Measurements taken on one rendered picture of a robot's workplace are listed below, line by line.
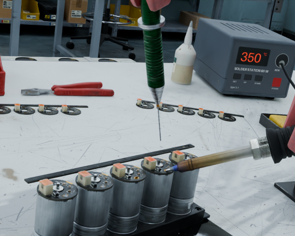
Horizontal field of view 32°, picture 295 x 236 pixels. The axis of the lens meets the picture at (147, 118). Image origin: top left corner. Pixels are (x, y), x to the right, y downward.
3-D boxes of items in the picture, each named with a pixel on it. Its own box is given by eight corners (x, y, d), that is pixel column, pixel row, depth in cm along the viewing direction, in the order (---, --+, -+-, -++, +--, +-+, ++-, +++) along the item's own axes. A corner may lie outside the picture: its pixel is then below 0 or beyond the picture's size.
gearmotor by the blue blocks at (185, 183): (195, 219, 41) (208, 161, 39) (173, 227, 39) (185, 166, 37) (174, 205, 42) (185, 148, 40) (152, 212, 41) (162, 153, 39)
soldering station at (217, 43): (286, 103, 81) (301, 43, 78) (219, 98, 78) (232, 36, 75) (247, 75, 95) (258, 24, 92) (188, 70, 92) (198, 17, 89)
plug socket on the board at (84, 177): (93, 184, 33) (95, 174, 33) (83, 186, 32) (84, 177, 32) (86, 178, 33) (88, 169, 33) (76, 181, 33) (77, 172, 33)
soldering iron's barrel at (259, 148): (180, 181, 36) (272, 160, 35) (174, 161, 35) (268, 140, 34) (180, 173, 37) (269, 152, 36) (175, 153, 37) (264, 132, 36)
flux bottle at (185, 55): (183, 78, 86) (194, 19, 83) (195, 84, 83) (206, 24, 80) (166, 78, 84) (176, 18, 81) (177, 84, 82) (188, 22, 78)
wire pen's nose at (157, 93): (145, 104, 33) (143, 84, 32) (156, 97, 34) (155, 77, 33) (158, 110, 33) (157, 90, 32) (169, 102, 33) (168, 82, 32)
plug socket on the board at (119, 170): (128, 175, 35) (129, 166, 35) (117, 178, 34) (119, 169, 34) (120, 171, 35) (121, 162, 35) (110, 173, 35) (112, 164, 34)
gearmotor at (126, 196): (142, 239, 37) (153, 175, 35) (115, 248, 35) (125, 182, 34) (121, 222, 39) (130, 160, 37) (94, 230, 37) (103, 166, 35)
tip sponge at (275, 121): (323, 146, 65) (327, 135, 64) (285, 144, 63) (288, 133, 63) (293, 124, 72) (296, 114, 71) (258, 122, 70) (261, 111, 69)
